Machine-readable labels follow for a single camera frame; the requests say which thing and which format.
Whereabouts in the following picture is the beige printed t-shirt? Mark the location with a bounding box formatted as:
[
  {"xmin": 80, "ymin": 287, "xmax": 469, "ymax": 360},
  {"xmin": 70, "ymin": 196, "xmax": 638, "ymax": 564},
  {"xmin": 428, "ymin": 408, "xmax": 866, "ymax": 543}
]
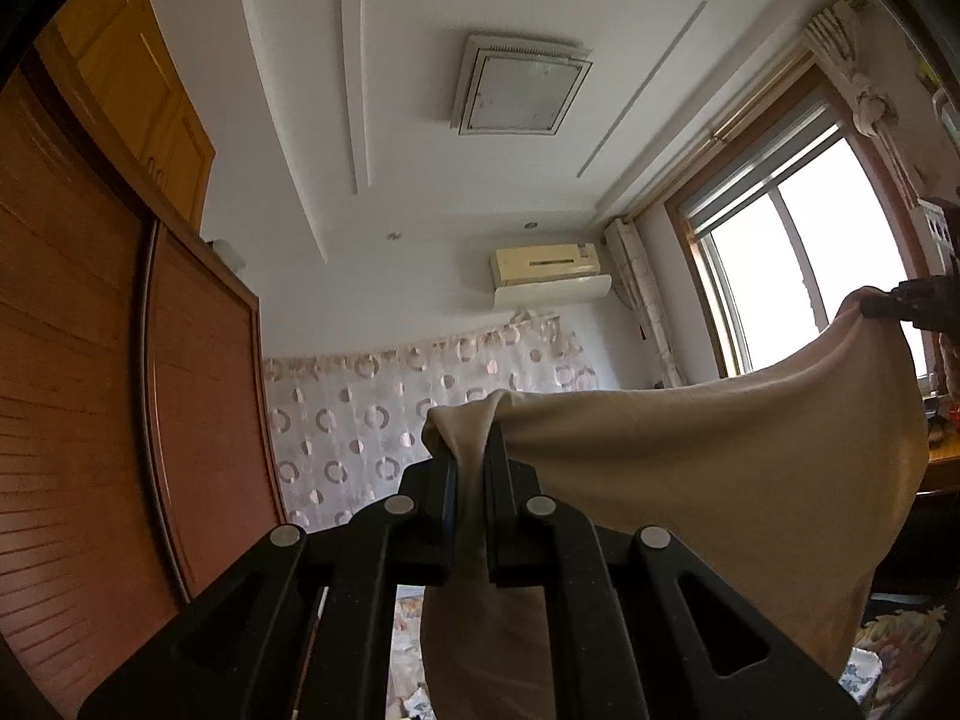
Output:
[{"xmin": 420, "ymin": 298, "xmax": 928, "ymax": 718}]

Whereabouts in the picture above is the sheer circle-patterned curtain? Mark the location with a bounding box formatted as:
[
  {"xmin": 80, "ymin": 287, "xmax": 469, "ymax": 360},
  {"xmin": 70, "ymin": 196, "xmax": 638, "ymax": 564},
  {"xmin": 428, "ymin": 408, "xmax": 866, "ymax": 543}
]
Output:
[{"xmin": 263, "ymin": 316, "xmax": 599, "ymax": 532}]

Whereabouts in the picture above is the tied beige window curtain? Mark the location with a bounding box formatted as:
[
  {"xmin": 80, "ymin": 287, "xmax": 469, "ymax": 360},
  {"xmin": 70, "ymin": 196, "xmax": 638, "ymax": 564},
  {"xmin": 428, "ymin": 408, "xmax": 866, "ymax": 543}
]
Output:
[{"xmin": 802, "ymin": 0, "xmax": 919, "ymax": 208}]

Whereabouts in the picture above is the wooden sliding wardrobe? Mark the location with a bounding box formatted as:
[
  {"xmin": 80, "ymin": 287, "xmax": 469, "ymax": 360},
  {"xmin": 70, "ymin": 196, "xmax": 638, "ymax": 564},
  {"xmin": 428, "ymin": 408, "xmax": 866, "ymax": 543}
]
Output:
[{"xmin": 2, "ymin": 0, "xmax": 281, "ymax": 718}]

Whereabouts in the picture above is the blue floral bedspread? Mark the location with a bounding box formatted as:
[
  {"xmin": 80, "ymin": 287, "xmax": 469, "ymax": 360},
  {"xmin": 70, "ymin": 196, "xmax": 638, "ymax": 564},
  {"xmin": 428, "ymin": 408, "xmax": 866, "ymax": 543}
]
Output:
[{"xmin": 386, "ymin": 585, "xmax": 947, "ymax": 718}]

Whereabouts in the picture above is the square ceiling light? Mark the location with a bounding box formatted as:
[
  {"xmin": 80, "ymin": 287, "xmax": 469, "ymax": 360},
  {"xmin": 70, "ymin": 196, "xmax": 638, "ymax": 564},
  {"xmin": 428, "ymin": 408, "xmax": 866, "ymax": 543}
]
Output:
[{"xmin": 451, "ymin": 34, "xmax": 592, "ymax": 137}]

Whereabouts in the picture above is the window with wooden frame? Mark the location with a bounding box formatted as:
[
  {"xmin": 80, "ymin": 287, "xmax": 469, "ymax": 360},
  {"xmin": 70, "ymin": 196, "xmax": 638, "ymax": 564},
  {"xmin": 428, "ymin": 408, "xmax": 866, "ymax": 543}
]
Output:
[{"xmin": 665, "ymin": 68, "xmax": 931, "ymax": 376}]

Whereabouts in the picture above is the wall air conditioner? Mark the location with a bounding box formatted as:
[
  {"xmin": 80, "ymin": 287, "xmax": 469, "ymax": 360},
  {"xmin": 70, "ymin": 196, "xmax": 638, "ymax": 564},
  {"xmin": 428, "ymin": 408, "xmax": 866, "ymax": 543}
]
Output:
[{"xmin": 490, "ymin": 244, "xmax": 612, "ymax": 310}]

